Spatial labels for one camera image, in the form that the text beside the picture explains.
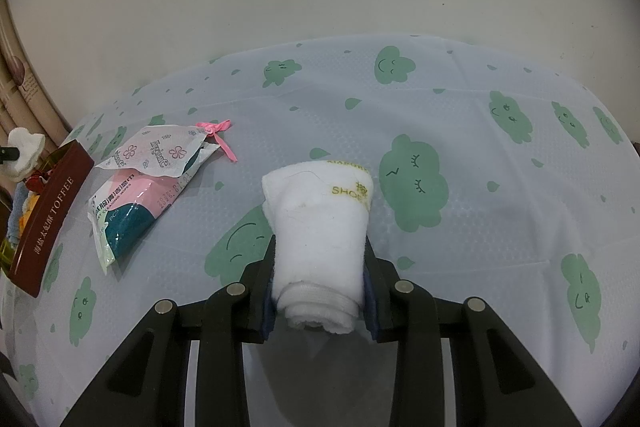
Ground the white sock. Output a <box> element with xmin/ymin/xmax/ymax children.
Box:
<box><xmin>6</xmin><ymin>127</ymin><xmax>46</xmax><ymax>182</ymax></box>

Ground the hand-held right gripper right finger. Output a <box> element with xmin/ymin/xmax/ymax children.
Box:
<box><xmin>362</xmin><ymin>241</ymin><xmax>583</xmax><ymax>427</ymax></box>

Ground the beige pleated curtain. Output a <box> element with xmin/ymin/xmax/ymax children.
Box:
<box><xmin>0</xmin><ymin>0</ymin><xmax>72</xmax><ymax>148</ymax></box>

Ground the white star-print red-trimmed pouch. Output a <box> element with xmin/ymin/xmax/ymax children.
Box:
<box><xmin>24</xmin><ymin>173</ymin><xmax>52</xmax><ymax>194</ymax></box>

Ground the pink teal wet wipes packet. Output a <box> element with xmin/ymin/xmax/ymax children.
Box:
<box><xmin>87</xmin><ymin>142</ymin><xmax>221</xmax><ymax>276</ymax></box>

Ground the white towel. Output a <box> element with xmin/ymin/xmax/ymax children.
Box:
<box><xmin>260</xmin><ymin>160</ymin><xmax>375</xmax><ymax>336</ymax></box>

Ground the floral white packet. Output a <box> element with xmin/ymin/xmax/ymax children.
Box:
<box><xmin>93</xmin><ymin>122</ymin><xmax>209</xmax><ymax>178</ymax></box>

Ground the light blue fuzzy sock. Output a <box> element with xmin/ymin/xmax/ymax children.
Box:
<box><xmin>7</xmin><ymin>193</ymin><xmax>31</xmax><ymax>239</ymax></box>

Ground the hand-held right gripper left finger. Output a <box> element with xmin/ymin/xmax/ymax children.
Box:
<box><xmin>72</xmin><ymin>234</ymin><xmax>279</xmax><ymax>427</ymax></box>

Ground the dark red tin box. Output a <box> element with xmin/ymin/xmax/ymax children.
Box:
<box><xmin>4</xmin><ymin>139</ymin><xmax>96</xmax><ymax>299</ymax></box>

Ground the orange plush toy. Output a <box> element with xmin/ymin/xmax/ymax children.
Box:
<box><xmin>17</xmin><ymin>193</ymin><xmax>40</xmax><ymax>228</ymax></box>

